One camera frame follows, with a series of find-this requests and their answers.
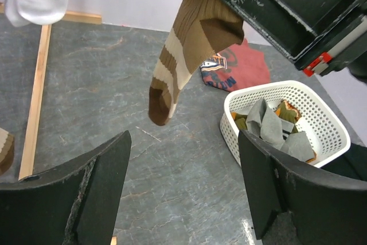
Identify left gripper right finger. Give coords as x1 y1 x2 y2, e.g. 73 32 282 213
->
238 131 366 244

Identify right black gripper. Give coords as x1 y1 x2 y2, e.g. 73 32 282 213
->
222 0 366 77

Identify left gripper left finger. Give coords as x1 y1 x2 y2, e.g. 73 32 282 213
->
1 131 131 244

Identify olive striped sock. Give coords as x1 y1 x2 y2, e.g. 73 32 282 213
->
275 100 302 125
231 112 248 130

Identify grey sock black stripes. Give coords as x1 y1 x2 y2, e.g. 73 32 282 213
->
245 99 298 149

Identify brown striped sock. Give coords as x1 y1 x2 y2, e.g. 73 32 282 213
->
0 129 14 175
149 0 244 126

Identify black folded garment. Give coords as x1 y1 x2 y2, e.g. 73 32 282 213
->
322 143 367 181

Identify white perforated plastic basket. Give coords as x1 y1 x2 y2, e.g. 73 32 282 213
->
220 80 351 168

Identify red printed t-shirt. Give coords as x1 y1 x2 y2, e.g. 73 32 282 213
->
200 40 271 92

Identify wooden drying rack frame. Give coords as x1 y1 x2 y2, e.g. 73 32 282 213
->
0 2 118 245

